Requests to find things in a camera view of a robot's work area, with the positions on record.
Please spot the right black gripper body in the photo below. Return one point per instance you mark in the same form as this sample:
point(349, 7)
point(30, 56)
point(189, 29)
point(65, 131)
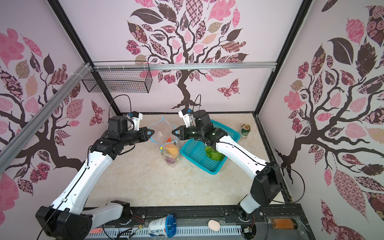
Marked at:
point(193, 133)

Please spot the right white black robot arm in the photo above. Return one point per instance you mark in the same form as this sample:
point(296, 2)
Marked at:
point(267, 177)

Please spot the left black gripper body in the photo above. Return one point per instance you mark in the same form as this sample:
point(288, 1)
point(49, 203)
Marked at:
point(128, 137)

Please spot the teal plastic basket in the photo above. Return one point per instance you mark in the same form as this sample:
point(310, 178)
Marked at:
point(194, 151)

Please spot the white blue yogurt cup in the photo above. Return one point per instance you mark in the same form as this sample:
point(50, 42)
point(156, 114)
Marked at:
point(163, 227)

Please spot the black wire wall basket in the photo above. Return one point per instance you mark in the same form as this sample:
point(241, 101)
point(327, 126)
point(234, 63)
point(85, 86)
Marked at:
point(119, 77)

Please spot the brown amber bottle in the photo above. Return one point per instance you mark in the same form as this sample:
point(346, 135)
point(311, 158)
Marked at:
point(284, 224)

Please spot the clear blue zip top bag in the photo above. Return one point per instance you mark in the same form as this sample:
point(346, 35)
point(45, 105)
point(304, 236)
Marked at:
point(163, 130)

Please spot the purple toy onion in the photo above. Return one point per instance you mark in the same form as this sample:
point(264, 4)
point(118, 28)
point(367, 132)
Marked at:
point(171, 160)

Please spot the green drink can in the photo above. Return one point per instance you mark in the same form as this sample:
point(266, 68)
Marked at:
point(245, 130)

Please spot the pink egg shaped toy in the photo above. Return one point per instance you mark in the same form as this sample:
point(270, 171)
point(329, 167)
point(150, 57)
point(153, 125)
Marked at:
point(214, 225)

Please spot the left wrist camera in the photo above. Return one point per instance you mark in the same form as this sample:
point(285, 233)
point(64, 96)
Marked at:
point(125, 124)

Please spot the green toy lettuce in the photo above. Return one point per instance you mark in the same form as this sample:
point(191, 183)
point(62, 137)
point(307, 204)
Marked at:
point(213, 154)

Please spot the red plastic spatula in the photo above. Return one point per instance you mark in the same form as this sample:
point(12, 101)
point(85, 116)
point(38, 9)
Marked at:
point(96, 231)

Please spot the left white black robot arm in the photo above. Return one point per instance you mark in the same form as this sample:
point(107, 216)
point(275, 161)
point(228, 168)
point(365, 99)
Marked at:
point(66, 218)

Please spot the yellow brown toy potato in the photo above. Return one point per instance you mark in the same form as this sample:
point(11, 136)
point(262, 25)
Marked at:
point(172, 150)

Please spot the white slotted cable duct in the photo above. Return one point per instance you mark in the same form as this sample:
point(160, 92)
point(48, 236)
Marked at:
point(194, 232)

